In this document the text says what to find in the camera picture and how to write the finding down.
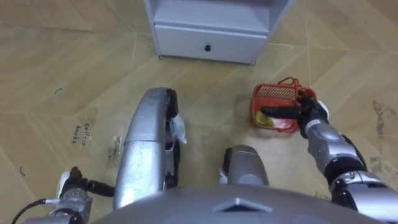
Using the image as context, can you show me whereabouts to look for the red plastic basket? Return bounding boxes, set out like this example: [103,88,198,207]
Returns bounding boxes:
[250,77,318,134]

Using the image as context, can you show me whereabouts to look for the robot body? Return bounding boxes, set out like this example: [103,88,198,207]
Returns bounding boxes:
[90,185,389,224]

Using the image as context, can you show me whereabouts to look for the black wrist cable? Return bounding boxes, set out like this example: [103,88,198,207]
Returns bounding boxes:
[11,198,60,224]

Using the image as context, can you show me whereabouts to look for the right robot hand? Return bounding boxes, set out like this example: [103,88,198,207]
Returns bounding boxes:
[260,90,330,139]

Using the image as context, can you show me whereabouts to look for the green soft toy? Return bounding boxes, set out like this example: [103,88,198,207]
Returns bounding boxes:
[254,111,275,128]

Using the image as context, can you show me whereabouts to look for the white bedside cabinet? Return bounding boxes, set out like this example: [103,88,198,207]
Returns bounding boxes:
[143,0,296,66]

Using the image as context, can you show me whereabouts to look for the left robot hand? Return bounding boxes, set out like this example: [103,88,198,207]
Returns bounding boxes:
[55,166,116,200]

